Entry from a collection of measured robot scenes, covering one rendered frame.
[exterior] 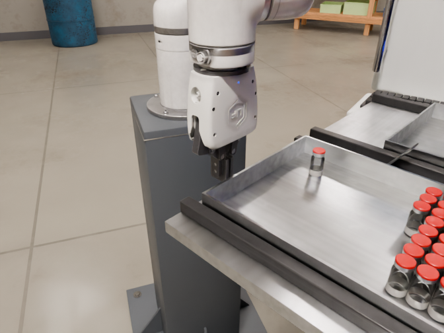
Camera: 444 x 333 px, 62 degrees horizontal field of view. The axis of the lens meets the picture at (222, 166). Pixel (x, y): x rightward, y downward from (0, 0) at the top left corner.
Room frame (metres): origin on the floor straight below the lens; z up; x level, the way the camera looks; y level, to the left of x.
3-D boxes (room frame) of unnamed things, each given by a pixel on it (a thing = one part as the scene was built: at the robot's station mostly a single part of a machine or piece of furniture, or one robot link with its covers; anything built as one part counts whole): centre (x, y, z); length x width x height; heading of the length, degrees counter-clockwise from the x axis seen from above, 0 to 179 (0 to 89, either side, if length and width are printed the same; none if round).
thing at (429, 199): (0.40, -0.27, 0.90); 0.02 x 0.02 x 0.05
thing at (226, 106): (0.48, 0.00, 1.03); 0.10 x 0.07 x 0.11; 136
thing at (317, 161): (0.53, -0.16, 0.90); 0.02 x 0.02 x 0.04
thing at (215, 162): (0.47, 0.01, 0.94); 0.03 x 0.03 x 0.07; 46
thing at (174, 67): (0.90, 0.10, 0.95); 0.19 x 0.19 x 0.18
